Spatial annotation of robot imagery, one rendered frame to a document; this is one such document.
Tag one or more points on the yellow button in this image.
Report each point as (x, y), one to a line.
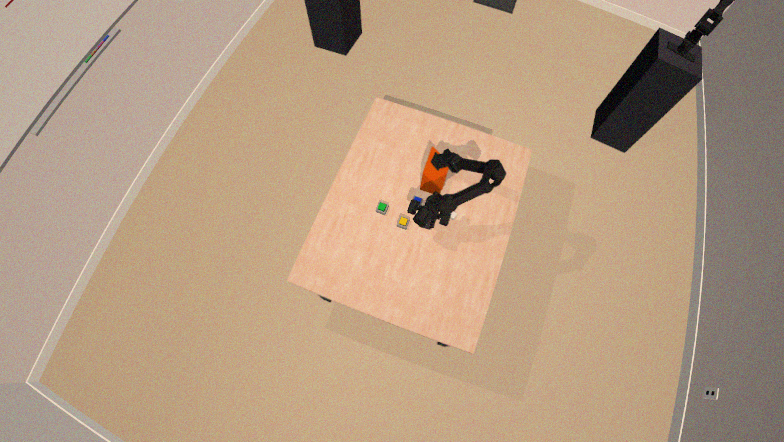
(403, 222)

